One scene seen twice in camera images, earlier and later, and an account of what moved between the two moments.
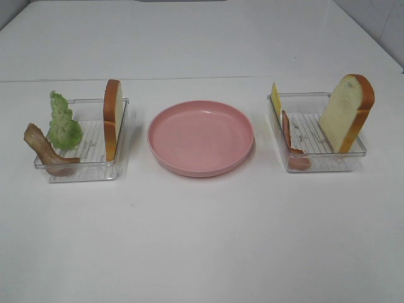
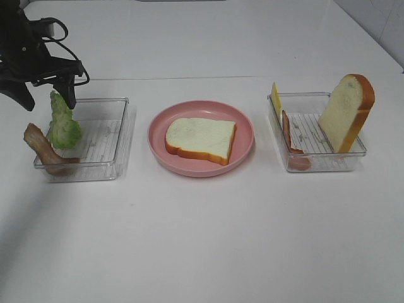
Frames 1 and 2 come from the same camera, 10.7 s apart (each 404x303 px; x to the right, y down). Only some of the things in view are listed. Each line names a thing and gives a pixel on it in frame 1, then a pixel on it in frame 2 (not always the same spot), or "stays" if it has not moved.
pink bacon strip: (297, 160) stays
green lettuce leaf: (64, 132) stays
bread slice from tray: (110, 99) → (207, 139)
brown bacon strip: (51, 161) stays
